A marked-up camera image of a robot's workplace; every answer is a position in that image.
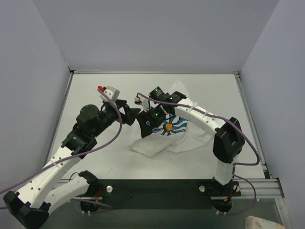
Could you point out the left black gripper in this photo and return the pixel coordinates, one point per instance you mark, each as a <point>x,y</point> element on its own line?
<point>123,112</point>

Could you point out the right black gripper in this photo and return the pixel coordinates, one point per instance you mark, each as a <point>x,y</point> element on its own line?
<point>147,118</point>

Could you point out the white t-shirt with flower print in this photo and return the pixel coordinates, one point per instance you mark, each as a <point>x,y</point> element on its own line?
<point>175,134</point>

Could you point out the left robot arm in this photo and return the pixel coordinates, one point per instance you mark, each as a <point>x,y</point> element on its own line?
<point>32,204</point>

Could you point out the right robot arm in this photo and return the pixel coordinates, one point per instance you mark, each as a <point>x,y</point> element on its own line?
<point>227,140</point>

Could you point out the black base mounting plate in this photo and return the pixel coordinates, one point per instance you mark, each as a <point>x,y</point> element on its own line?
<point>163,193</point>

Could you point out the beige object at corner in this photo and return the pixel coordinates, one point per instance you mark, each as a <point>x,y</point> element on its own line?
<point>252,222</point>

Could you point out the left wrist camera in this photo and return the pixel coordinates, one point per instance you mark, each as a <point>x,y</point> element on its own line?
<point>108,91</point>

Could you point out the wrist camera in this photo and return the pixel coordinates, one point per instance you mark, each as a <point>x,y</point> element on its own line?
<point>108,91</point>
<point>143,102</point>

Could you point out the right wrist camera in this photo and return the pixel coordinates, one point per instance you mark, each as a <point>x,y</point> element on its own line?
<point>143,102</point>

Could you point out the aluminium frame rail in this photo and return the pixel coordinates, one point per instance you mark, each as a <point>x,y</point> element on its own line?
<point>268,187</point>

